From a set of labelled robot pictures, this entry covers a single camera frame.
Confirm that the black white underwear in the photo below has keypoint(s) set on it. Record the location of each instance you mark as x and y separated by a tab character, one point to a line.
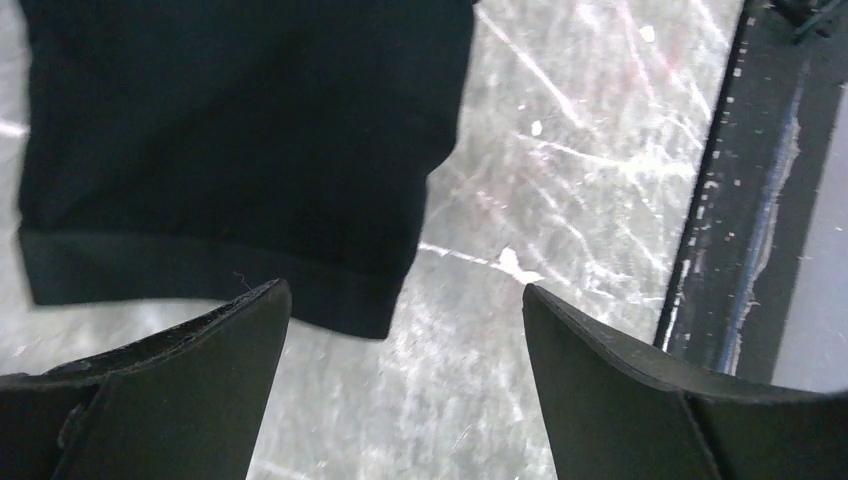
189	149

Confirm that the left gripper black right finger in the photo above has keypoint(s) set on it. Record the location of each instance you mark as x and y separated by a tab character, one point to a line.
617	408

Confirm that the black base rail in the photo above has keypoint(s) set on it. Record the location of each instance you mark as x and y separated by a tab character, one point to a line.
728	298

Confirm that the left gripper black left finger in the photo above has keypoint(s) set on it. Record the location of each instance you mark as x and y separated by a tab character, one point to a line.
184	403

